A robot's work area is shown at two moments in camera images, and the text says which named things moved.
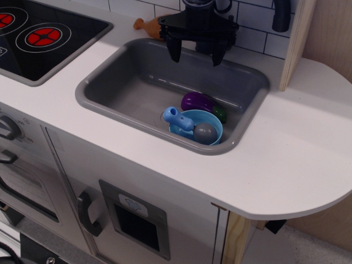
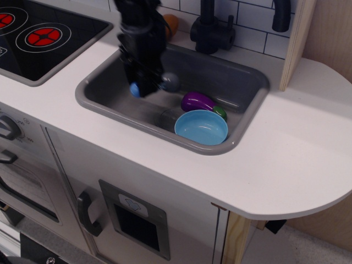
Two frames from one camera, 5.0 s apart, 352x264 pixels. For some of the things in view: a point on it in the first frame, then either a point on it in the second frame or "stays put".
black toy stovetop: [38, 42] stays put
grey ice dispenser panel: [137, 221] stays put
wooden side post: [298, 40] stays put
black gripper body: [198, 21] -> [142, 44]
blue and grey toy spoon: [204, 133] -> [170, 82]
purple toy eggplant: [198, 101] stays put
